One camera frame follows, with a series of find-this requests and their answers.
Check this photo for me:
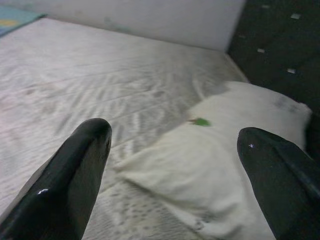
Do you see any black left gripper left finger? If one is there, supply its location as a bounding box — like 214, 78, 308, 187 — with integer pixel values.
0, 118, 113, 240

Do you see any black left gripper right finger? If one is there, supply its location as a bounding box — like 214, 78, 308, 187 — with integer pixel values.
236, 126, 320, 240

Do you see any white pillow with tree print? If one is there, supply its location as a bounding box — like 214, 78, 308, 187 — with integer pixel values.
113, 81, 313, 240

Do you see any grey quilted mattress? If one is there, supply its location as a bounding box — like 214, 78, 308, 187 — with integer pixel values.
0, 18, 251, 240

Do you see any dark tufted headboard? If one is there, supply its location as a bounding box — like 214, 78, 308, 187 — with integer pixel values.
226, 0, 320, 161

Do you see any teal colourful patterned blanket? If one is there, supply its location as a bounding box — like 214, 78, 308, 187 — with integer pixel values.
0, 4, 48, 38

